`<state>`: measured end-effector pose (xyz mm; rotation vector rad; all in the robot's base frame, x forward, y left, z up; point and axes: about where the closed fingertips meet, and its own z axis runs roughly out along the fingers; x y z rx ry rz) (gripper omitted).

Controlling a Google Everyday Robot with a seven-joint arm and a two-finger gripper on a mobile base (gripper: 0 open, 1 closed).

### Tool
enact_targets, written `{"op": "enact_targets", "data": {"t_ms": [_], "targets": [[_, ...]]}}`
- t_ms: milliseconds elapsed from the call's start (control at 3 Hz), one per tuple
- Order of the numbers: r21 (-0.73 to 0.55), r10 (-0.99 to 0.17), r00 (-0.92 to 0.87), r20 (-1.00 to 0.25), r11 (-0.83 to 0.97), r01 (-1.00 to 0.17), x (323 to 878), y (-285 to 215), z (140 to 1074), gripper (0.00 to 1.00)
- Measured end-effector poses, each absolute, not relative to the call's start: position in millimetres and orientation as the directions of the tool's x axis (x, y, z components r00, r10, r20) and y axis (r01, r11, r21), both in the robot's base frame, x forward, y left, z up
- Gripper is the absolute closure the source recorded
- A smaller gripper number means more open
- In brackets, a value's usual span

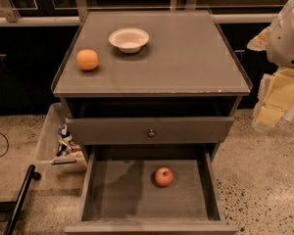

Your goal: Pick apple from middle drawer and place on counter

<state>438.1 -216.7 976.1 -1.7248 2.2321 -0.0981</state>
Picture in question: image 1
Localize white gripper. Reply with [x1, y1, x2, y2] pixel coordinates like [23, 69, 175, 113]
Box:
[247, 0, 294, 131]

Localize red apple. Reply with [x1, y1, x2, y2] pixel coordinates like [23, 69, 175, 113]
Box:
[154, 166, 173, 187]

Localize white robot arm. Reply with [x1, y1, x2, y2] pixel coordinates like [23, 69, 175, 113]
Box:
[247, 0, 294, 131]

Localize grey top drawer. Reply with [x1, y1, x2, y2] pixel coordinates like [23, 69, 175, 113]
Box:
[66, 117, 233, 145]

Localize brass drawer knob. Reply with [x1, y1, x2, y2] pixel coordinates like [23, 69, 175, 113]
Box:
[148, 129, 156, 138]

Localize grey open middle drawer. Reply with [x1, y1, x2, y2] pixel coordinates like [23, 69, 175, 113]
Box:
[65, 145, 237, 235]

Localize grey cabinet with glass top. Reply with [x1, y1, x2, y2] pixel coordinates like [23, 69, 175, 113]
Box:
[53, 11, 251, 155]

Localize white bowl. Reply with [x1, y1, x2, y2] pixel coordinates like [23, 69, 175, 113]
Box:
[109, 28, 149, 54]

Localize orange fruit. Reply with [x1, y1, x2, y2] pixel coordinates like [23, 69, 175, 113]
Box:
[76, 49, 99, 71]

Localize snack packets in bin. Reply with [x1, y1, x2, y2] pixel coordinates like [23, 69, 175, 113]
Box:
[57, 123, 82, 158]

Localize metal window railing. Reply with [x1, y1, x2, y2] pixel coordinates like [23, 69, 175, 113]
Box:
[0, 0, 288, 26]

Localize black metal bar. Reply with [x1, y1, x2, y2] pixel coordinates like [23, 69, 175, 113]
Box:
[3, 164, 41, 235]

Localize black cable on floor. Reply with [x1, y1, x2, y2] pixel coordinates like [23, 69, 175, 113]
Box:
[0, 126, 10, 159]

